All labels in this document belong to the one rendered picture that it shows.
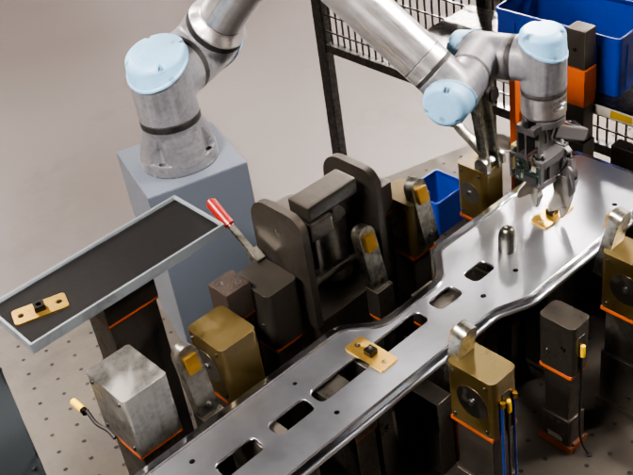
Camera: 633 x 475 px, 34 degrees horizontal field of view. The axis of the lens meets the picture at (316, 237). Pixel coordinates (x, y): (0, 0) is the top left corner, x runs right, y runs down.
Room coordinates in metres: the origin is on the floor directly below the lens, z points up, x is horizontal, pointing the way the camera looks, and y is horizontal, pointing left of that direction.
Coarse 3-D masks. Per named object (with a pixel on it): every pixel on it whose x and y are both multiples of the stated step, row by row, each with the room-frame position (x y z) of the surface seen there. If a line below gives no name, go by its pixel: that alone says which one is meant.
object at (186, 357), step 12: (180, 348) 1.17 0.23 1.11; (192, 348) 1.18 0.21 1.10; (180, 360) 1.16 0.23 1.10; (192, 360) 1.16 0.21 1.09; (180, 372) 1.16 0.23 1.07; (192, 372) 1.15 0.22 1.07; (204, 372) 1.17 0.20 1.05; (192, 384) 1.15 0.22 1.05; (204, 384) 1.16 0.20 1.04; (192, 396) 1.15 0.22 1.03; (204, 396) 1.15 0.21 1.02; (216, 396) 1.16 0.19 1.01; (192, 408) 1.15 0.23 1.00; (204, 408) 1.15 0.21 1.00
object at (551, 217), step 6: (546, 210) 1.49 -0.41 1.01; (558, 210) 1.49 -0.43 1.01; (534, 216) 1.49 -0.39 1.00; (540, 216) 1.49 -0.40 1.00; (546, 216) 1.48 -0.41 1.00; (552, 216) 1.48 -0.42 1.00; (558, 216) 1.48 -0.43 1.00; (534, 222) 1.47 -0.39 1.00; (540, 222) 1.47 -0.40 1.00; (546, 222) 1.46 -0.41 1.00; (552, 222) 1.46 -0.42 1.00
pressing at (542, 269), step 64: (512, 192) 1.57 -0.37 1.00; (576, 192) 1.54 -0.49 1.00; (448, 256) 1.42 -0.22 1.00; (512, 256) 1.39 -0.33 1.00; (576, 256) 1.36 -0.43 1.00; (384, 320) 1.28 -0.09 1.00; (448, 320) 1.25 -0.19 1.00; (256, 384) 1.18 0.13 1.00; (320, 384) 1.16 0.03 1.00; (384, 384) 1.14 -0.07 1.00; (192, 448) 1.07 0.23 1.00; (320, 448) 1.03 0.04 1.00
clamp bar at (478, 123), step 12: (492, 96) 1.58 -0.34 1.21; (480, 108) 1.60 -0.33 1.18; (492, 108) 1.61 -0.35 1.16; (480, 120) 1.59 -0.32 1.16; (492, 120) 1.61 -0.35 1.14; (480, 132) 1.59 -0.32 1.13; (492, 132) 1.61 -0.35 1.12; (480, 144) 1.59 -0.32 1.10; (492, 144) 1.61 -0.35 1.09; (480, 156) 1.59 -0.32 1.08
